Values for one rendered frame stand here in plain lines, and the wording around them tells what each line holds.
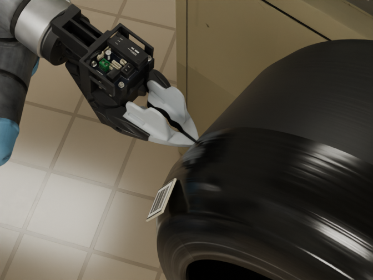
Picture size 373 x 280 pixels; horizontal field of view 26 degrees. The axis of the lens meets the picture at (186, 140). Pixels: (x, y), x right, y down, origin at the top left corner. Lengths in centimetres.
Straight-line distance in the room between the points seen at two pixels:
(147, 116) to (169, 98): 4
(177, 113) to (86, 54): 13
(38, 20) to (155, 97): 16
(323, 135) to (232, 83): 114
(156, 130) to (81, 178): 141
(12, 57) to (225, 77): 89
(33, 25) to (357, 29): 71
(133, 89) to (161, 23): 168
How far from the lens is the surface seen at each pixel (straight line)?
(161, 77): 99
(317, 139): 75
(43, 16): 98
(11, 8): 100
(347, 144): 74
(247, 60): 177
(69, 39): 95
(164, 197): 85
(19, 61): 107
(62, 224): 229
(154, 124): 94
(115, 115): 96
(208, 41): 183
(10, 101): 104
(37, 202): 233
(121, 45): 94
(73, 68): 100
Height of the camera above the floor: 205
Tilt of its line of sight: 59 degrees down
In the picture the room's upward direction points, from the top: straight up
